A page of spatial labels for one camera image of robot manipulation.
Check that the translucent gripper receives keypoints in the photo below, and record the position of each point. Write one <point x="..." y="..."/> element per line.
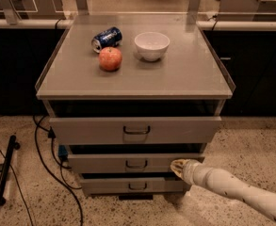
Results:
<point x="189" y="171"/>

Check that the grey drawer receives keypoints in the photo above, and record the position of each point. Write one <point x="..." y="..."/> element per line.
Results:
<point x="127" y="162"/>
<point x="133" y="185"/>
<point x="134" y="130"/>

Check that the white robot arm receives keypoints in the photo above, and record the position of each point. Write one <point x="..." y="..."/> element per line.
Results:
<point x="224" y="183"/>

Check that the grey top drawer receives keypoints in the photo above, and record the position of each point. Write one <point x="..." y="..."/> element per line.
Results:
<point x="134" y="130"/>

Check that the grey drawer cabinet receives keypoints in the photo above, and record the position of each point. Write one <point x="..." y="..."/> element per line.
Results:
<point x="186" y="82"/>

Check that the grey bottom drawer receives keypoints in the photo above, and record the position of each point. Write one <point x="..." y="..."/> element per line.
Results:
<point x="133" y="185"/>

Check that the white bowl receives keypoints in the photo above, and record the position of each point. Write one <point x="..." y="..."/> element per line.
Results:
<point x="151" y="45"/>

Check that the red apple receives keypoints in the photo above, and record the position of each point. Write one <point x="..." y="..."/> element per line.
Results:
<point x="110" y="59"/>

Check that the blue soda can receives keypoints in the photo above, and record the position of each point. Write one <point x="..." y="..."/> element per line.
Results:
<point x="112" y="37"/>

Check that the black stand leg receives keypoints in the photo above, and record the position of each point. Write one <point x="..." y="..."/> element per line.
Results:
<point x="12" y="145"/>

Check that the white horizontal rail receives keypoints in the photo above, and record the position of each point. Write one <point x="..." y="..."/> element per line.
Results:
<point x="204" y="25"/>

